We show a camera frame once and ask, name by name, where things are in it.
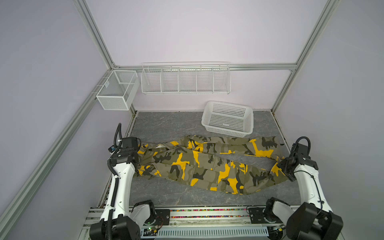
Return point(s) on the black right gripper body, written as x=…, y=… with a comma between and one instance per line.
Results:
x=282, y=164

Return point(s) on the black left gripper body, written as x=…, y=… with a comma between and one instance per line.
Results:
x=135, y=154

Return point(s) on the camouflage yellow green trousers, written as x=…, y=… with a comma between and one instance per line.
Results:
x=202, y=162

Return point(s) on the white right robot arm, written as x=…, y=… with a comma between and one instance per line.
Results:
x=314, y=219

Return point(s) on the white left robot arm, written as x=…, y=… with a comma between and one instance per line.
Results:
x=118, y=222

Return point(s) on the small white mesh box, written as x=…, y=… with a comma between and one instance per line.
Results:
x=119, y=90

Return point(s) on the white plastic laundry basket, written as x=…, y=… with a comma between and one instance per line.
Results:
x=228, y=119

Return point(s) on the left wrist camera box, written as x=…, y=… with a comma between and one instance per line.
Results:
x=126, y=144

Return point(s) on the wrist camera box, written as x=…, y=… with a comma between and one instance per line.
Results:
x=300, y=149
x=126, y=144

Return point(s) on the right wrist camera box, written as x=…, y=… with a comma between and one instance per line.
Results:
x=300, y=149

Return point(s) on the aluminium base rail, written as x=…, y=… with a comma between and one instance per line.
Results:
x=213, y=223

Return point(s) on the long white wire shelf basket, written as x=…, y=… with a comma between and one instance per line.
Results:
x=171, y=78

